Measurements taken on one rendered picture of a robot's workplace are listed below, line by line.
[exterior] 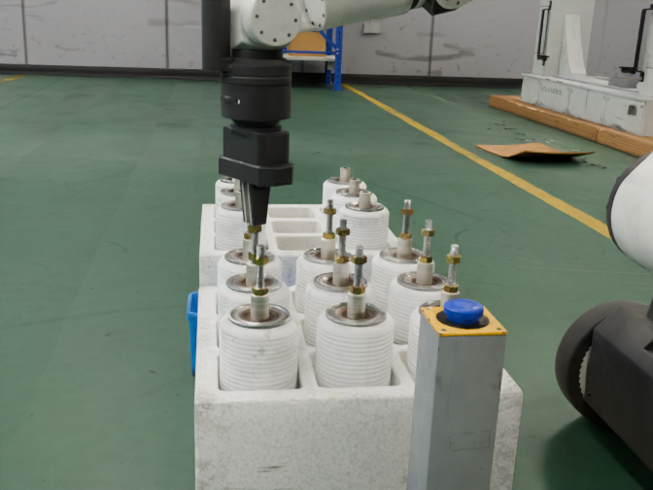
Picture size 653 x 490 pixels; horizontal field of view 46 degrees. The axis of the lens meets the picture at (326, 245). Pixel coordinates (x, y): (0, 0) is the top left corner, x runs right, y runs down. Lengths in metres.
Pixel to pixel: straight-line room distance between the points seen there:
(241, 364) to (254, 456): 0.11
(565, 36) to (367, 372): 4.65
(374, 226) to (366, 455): 0.61
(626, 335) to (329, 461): 0.46
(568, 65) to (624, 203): 4.45
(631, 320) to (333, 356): 0.46
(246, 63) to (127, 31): 6.29
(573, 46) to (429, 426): 4.75
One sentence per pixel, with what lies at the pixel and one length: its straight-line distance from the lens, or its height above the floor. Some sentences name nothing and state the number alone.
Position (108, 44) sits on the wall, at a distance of 7.25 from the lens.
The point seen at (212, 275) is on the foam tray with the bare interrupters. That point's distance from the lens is 1.42.
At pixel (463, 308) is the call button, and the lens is 0.78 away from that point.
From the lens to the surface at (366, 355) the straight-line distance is 0.93.
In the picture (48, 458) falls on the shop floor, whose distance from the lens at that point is 1.18.
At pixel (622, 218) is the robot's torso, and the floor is 0.40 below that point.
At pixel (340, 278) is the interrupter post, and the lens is 1.05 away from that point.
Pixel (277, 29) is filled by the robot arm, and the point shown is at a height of 0.58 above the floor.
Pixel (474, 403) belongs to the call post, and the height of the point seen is 0.24.
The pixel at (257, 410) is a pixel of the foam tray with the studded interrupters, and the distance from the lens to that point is 0.91.
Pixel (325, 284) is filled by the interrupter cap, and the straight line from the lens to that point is 1.05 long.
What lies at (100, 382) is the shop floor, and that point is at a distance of 1.37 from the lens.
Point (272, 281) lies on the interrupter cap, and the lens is 1.05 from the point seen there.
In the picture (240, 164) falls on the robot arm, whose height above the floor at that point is 0.42.
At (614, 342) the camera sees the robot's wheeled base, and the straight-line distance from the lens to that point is 1.17.
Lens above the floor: 0.60
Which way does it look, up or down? 17 degrees down
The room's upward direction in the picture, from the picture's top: 2 degrees clockwise
